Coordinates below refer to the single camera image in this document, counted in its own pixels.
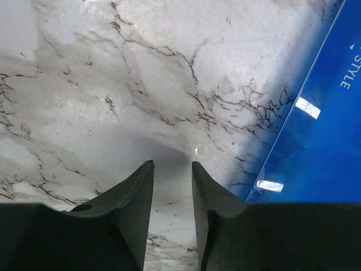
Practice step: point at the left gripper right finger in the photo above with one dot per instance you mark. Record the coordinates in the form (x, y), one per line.
(234, 235)

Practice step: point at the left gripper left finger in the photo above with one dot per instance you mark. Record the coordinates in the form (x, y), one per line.
(108, 232)

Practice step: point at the blue clip file folder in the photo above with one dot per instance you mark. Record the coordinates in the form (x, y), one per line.
(316, 156)

